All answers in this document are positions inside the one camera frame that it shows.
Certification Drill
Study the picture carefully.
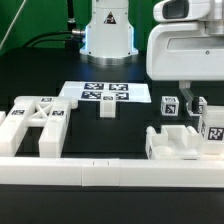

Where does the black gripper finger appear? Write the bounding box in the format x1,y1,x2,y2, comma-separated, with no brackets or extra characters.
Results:
179,81,199,110

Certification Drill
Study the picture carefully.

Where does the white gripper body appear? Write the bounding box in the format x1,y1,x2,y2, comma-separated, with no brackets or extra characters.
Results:
146,22,224,81

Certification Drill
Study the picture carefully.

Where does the white chair seat panel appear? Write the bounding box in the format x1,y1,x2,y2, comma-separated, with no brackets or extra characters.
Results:
145,125,201,160

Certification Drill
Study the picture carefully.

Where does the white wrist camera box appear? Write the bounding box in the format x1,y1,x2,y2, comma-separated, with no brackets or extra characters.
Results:
153,0,211,23

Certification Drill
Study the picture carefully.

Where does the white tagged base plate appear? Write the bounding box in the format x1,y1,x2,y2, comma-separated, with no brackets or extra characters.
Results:
60,81,151,103

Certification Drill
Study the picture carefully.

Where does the white chair back frame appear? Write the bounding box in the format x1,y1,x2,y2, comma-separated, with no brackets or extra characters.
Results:
0,96,78,158

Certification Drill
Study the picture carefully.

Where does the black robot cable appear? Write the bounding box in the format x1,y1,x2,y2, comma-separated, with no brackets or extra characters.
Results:
25,29,86,48

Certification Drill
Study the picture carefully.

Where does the white U-shaped fence frame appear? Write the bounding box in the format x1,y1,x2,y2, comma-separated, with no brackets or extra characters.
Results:
0,111,224,187

